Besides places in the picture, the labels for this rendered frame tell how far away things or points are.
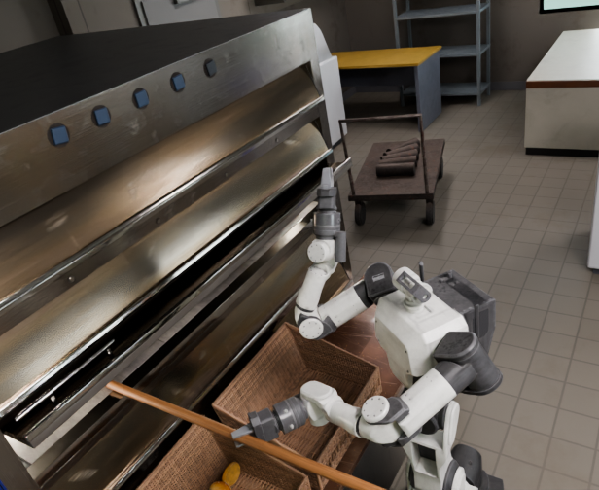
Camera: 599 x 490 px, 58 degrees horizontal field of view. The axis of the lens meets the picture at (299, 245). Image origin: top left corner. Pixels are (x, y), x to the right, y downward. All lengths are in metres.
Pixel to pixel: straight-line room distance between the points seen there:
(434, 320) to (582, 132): 4.55
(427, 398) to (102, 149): 1.15
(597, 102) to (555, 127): 0.42
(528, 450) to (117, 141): 2.40
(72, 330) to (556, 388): 2.56
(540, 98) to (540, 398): 3.38
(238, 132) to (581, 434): 2.24
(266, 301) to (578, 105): 4.16
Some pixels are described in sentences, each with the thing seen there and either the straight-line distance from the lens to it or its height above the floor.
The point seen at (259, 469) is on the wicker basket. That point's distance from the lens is 2.26.
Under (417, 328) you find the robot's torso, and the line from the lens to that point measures 1.55.
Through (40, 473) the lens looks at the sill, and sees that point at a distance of 1.88.
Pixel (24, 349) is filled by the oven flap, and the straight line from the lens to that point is 1.70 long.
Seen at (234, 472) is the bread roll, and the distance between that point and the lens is 2.31.
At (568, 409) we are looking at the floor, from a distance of 3.29.
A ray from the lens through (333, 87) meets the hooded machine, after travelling 6.75.
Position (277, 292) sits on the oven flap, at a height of 1.00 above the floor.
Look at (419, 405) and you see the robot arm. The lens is 1.45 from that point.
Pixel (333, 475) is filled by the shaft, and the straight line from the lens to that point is 1.49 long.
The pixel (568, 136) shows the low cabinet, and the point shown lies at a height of 0.22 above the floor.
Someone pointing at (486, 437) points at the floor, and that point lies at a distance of 3.11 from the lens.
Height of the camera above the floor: 2.40
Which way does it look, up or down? 30 degrees down
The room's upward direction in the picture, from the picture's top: 12 degrees counter-clockwise
